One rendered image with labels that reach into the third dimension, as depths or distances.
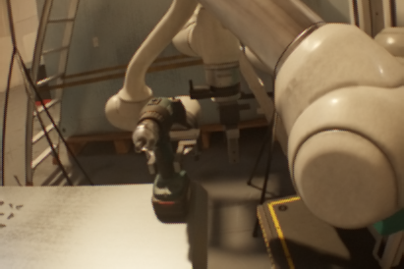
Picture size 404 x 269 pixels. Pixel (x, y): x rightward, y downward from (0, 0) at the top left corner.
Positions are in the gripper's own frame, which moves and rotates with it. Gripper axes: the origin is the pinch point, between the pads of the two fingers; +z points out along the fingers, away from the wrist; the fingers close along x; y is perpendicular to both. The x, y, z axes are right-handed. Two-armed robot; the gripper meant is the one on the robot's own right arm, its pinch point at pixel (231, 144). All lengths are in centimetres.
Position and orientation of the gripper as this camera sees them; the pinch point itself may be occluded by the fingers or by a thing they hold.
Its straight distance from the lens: 83.4
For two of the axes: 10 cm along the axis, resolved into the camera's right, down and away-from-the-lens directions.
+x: -0.2, -3.1, 9.5
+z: 1.3, 9.4, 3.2
